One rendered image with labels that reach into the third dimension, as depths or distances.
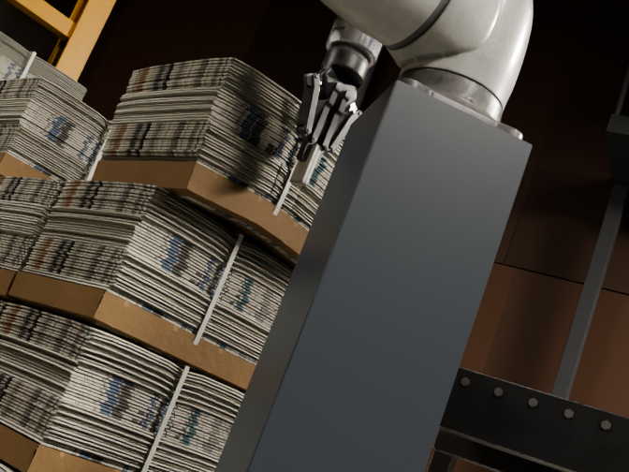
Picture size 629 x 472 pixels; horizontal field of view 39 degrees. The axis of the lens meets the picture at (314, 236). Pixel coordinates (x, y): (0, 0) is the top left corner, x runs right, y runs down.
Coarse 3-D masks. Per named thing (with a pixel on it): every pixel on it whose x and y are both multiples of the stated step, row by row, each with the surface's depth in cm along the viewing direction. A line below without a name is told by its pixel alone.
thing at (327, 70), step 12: (336, 48) 145; (324, 60) 146; (336, 60) 144; (348, 60) 144; (360, 60) 145; (324, 72) 144; (336, 72) 145; (348, 72) 145; (360, 72) 145; (324, 84) 144; (348, 84) 147; (360, 84) 148; (324, 96) 144
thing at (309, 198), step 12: (324, 156) 153; (336, 156) 155; (324, 168) 153; (312, 180) 151; (324, 180) 153; (300, 192) 149; (312, 192) 150; (300, 204) 149; (312, 204) 151; (300, 216) 149; (312, 216) 151; (252, 240) 151; (264, 240) 149; (276, 240) 147; (276, 252) 152; (288, 252) 150; (288, 264) 155
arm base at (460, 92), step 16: (400, 80) 114; (416, 80) 119; (432, 80) 117; (448, 80) 117; (464, 80) 117; (448, 96) 115; (464, 96) 116; (480, 96) 117; (480, 112) 116; (496, 112) 119; (512, 128) 116
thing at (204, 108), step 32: (192, 64) 145; (224, 64) 139; (128, 96) 155; (160, 96) 148; (192, 96) 141; (224, 96) 137; (256, 96) 142; (288, 96) 147; (128, 128) 151; (160, 128) 144; (192, 128) 137; (224, 128) 137; (256, 128) 142; (288, 128) 147; (160, 160) 141; (192, 160) 135; (224, 160) 137; (256, 160) 142; (192, 192) 134; (256, 192) 143; (224, 224) 149
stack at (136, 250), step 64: (0, 192) 170; (64, 192) 154; (128, 192) 139; (0, 256) 158; (64, 256) 143; (128, 256) 131; (192, 256) 140; (256, 256) 149; (0, 320) 147; (64, 320) 136; (192, 320) 141; (256, 320) 150; (0, 384) 138; (64, 384) 128; (128, 384) 134; (192, 384) 142; (64, 448) 128; (128, 448) 134; (192, 448) 143
